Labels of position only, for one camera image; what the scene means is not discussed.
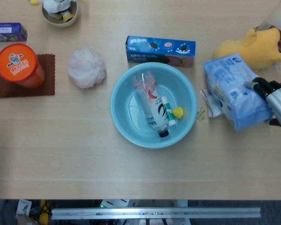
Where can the clear bottle with black cap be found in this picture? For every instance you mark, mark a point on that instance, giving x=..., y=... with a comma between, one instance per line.
x=154, y=103

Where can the light blue plastic basin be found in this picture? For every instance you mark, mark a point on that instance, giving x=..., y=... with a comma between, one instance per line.
x=131, y=105

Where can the clear printed snack bag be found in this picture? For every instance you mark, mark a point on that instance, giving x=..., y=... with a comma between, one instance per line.
x=212, y=107

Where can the aluminium rail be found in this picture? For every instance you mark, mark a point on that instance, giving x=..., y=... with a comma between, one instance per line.
x=154, y=213

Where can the blue wet wipes pack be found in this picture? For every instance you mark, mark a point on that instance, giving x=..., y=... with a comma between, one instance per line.
x=231, y=82

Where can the orange lidded canister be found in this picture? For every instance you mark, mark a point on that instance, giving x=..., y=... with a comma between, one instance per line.
x=14, y=62

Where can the yellow plush toy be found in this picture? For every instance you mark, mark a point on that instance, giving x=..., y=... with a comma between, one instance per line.
x=260, y=47

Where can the small yellow toy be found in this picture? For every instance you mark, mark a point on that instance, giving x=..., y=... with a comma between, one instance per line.
x=178, y=113

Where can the white control box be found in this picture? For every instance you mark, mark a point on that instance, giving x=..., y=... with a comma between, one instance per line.
x=112, y=203

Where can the blue Oreo cookie box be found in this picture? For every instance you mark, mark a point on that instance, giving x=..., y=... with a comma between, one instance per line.
x=159, y=47

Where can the pink white mesh bath pouf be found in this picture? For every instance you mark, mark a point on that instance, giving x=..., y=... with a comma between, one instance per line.
x=86, y=68

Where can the green white glue stick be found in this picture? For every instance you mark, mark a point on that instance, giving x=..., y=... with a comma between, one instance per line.
x=169, y=112

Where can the beige bowl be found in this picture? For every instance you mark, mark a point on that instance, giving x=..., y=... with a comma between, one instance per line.
x=58, y=24

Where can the black-headed plush doll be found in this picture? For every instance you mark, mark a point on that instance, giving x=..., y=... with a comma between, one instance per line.
x=56, y=7

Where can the purple cardboard box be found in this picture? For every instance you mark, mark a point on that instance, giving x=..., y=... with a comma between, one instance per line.
x=7, y=32

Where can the brown scalloped mat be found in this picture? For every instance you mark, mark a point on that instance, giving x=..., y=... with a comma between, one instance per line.
x=48, y=77

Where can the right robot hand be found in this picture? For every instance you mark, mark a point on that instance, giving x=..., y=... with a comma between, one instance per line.
x=279, y=103

